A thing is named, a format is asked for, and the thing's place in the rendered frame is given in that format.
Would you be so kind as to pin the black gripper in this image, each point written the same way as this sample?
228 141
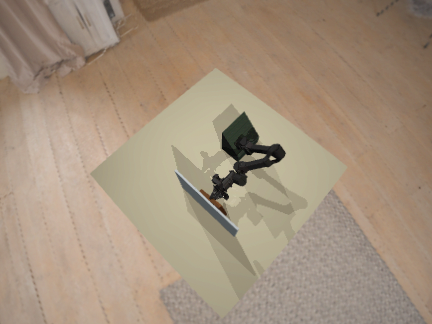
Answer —
220 190

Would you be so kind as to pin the brown wooden picture frame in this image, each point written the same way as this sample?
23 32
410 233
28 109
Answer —
214 202

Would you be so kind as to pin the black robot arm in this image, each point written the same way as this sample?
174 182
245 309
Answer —
249 148

